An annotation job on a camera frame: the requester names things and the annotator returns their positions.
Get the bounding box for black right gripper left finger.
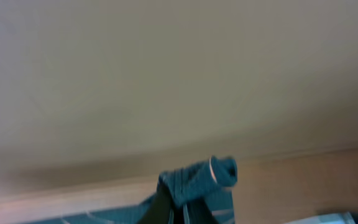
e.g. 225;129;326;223
137;189;173;224

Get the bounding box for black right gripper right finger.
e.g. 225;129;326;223
186;199;219;224

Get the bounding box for black printed cycling jersey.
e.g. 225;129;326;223
36;156;237;224

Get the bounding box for black and white shirt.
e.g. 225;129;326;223
286;212;358;224

